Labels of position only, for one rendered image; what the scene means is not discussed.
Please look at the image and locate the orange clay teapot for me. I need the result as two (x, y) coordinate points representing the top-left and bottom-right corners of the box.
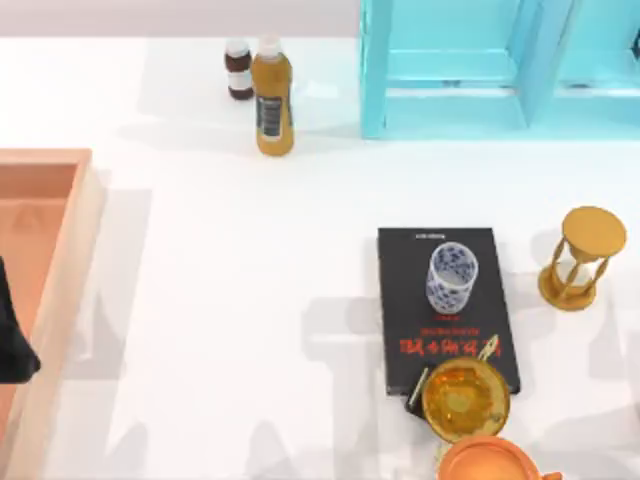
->
(436, 436), (564, 480)

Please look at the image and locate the black book with red lettering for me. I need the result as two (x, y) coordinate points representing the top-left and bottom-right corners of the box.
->
(376, 227), (522, 397)

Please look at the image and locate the orange juice bottle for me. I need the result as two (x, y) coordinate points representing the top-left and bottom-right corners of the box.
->
(250, 33), (296, 157)

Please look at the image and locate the golden hourglass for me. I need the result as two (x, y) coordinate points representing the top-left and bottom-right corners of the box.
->
(537, 206), (628, 312)

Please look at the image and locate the shallow salmon-coloured box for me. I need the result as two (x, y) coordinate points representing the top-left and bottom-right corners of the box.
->
(0, 148), (107, 480)

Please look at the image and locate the light blue rack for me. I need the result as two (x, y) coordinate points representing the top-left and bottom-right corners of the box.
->
(358, 0), (640, 141)

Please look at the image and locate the golden trophy cup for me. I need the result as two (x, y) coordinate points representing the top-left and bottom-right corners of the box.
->
(404, 334), (512, 444)

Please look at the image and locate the blue and white patterned cup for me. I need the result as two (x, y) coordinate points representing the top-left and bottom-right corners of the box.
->
(425, 242), (480, 316)

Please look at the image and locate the small brown medicine bottle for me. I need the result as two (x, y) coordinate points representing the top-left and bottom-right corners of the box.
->
(223, 38), (256, 101)

